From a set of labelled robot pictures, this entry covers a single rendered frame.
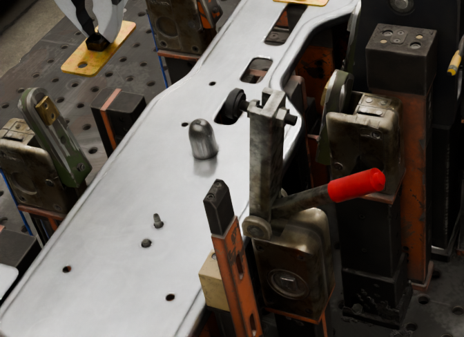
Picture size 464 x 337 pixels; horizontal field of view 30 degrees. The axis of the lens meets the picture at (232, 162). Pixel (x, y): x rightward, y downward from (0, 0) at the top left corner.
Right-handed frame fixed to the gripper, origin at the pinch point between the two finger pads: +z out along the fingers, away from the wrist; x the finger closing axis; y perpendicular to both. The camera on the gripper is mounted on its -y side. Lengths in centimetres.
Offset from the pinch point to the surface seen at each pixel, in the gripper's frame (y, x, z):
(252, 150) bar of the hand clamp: -1.3, -15.4, 9.7
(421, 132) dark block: 22.9, -24.5, 26.0
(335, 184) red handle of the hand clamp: 0.3, -22.7, 13.6
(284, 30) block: 76, 18, 55
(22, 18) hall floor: 153, 165, 126
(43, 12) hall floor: 159, 159, 126
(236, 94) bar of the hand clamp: 0.1, -13.9, 4.6
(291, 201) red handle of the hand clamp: 0.0, -18.0, 17.2
